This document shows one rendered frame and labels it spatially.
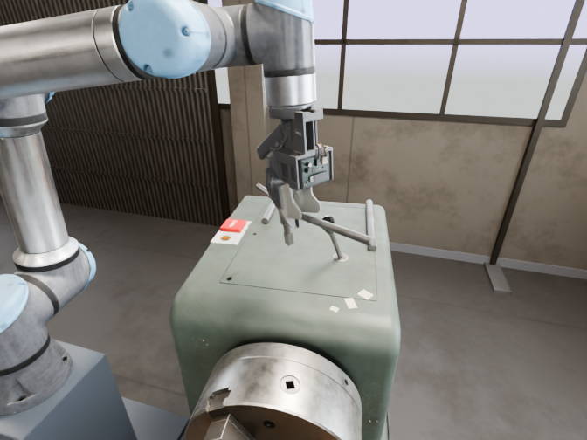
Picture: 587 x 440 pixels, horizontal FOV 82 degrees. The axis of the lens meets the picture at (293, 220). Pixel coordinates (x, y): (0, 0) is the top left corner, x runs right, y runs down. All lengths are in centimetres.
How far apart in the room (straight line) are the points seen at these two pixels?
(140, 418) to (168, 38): 107
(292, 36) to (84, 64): 24
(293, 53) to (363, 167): 255
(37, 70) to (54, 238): 42
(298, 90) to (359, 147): 248
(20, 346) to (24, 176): 31
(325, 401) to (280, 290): 24
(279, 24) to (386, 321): 53
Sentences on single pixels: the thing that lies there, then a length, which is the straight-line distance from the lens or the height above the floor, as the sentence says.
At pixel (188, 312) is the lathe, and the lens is 75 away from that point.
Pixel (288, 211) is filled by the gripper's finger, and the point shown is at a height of 148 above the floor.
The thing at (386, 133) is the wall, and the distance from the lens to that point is 291.
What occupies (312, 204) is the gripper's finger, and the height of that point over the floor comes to 148.
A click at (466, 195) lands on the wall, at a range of 312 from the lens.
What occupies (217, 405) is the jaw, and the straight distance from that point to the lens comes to 64.
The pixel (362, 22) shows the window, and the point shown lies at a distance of 284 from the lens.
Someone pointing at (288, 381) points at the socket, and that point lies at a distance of 62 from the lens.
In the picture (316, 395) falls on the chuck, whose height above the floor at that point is 122.
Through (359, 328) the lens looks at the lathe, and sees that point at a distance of 69.
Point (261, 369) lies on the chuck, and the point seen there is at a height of 124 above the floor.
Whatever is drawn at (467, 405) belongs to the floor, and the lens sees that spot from 227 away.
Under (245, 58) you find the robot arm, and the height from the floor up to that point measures 171.
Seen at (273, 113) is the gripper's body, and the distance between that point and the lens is 51.
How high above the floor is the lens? 173
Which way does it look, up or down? 28 degrees down
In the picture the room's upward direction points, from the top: straight up
